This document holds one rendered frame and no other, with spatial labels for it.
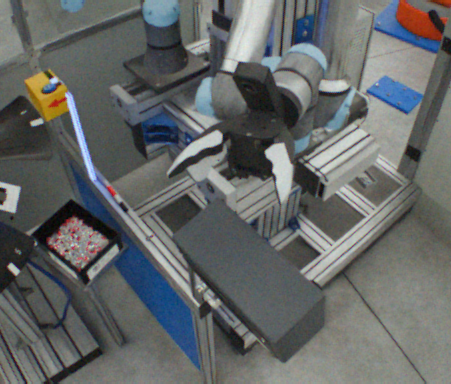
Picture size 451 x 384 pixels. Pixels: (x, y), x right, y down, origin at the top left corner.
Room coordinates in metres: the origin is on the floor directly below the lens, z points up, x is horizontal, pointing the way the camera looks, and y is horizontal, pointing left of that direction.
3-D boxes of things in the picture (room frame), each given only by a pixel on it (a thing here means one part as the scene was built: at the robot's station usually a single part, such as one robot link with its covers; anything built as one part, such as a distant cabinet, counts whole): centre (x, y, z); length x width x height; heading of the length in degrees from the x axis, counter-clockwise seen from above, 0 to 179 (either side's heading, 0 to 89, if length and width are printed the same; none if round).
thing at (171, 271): (0.85, 0.34, 0.82); 0.90 x 0.04 x 0.08; 40
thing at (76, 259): (0.69, 0.42, 0.83); 0.19 x 0.14 x 0.03; 55
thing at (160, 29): (1.30, 0.21, 1.20); 0.13 x 0.12 x 0.14; 14
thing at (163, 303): (0.85, 0.34, 0.45); 0.82 x 0.02 x 0.66; 40
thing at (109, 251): (0.69, 0.42, 0.85); 0.22 x 0.17 x 0.07; 55
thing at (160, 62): (1.29, 0.21, 1.09); 0.15 x 0.15 x 0.10
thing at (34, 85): (1.15, 0.60, 1.02); 0.16 x 0.10 x 0.11; 40
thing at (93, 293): (0.72, 0.48, 0.40); 0.03 x 0.03 x 0.80; 55
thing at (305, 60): (0.62, -0.12, 1.43); 0.11 x 0.08 x 0.09; 155
